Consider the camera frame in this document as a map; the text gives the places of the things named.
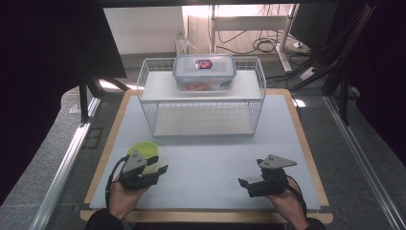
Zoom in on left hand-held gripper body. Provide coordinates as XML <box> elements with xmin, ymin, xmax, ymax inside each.
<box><xmin>119</xmin><ymin>149</ymin><xmax>160</xmax><ymax>192</ymax></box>

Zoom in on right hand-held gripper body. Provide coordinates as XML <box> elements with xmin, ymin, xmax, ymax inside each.
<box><xmin>246</xmin><ymin>153</ymin><xmax>298</xmax><ymax>198</ymax></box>

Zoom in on green round plastic container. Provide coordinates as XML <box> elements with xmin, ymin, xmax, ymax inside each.
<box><xmin>126</xmin><ymin>140</ymin><xmax>161</xmax><ymax>176</ymax></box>

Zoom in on white wire rack shelf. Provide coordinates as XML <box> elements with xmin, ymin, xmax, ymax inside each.
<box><xmin>136</xmin><ymin>56</ymin><xmax>268</xmax><ymax>139</ymax></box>

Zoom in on clear rectangular food container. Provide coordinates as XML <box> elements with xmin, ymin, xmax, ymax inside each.
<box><xmin>171</xmin><ymin>53</ymin><xmax>237</xmax><ymax>93</ymax></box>

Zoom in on person's right hand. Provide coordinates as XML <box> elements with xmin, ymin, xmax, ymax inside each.
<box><xmin>266</xmin><ymin>178</ymin><xmax>308</xmax><ymax>230</ymax></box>

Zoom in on person's left hand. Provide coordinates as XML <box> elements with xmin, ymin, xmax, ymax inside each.
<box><xmin>106</xmin><ymin>176</ymin><xmax>148</xmax><ymax>221</ymax></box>

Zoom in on light grey table mat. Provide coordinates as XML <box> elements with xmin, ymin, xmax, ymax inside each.
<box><xmin>89</xmin><ymin>93</ymin><xmax>322</xmax><ymax>211</ymax></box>

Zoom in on dark floor grille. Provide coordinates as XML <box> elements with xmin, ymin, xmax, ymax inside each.
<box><xmin>82</xmin><ymin>126</ymin><xmax>104</xmax><ymax>150</ymax></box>

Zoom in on black metal stand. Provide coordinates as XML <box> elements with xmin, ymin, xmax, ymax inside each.
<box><xmin>77</xmin><ymin>71</ymin><xmax>130</xmax><ymax>125</ymax></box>
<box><xmin>288</xmin><ymin>0</ymin><xmax>381</xmax><ymax>127</ymax></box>

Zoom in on white power strip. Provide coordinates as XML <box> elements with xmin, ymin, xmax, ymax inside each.
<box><xmin>300</xmin><ymin>66</ymin><xmax>319</xmax><ymax>81</ymax></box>

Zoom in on clear spray bottle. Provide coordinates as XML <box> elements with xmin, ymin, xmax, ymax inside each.
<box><xmin>174</xmin><ymin>31</ymin><xmax>199</xmax><ymax>61</ymax></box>

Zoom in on black curtain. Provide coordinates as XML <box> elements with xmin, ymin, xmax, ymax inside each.
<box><xmin>0</xmin><ymin>0</ymin><xmax>127</xmax><ymax>206</ymax></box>
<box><xmin>334</xmin><ymin>0</ymin><xmax>406</xmax><ymax>156</ymax></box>

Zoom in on left hand-held gripper black cable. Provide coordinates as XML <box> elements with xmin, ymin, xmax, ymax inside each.
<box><xmin>104</xmin><ymin>155</ymin><xmax>131</xmax><ymax>211</ymax></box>

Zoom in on hand-held gripper black cable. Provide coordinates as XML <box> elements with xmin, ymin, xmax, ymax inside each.
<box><xmin>285</xmin><ymin>174</ymin><xmax>308</xmax><ymax>219</ymax></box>
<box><xmin>104</xmin><ymin>155</ymin><xmax>131</xmax><ymax>211</ymax></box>

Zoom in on right hand-held gripper black cable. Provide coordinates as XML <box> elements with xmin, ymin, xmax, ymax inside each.
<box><xmin>285</xmin><ymin>174</ymin><xmax>308</xmax><ymax>219</ymax></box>

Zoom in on aluminium rail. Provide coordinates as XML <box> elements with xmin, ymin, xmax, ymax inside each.
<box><xmin>323</xmin><ymin>95</ymin><xmax>406</xmax><ymax>230</ymax></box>
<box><xmin>30</xmin><ymin>96</ymin><xmax>102</xmax><ymax>230</ymax></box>

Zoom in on black floor cables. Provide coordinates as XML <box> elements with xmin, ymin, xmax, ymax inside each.
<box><xmin>216</xmin><ymin>30</ymin><xmax>290</xmax><ymax>56</ymax></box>

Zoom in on white desk frame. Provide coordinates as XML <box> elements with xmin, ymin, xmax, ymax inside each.
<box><xmin>208</xmin><ymin>3</ymin><xmax>300</xmax><ymax>73</ymax></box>

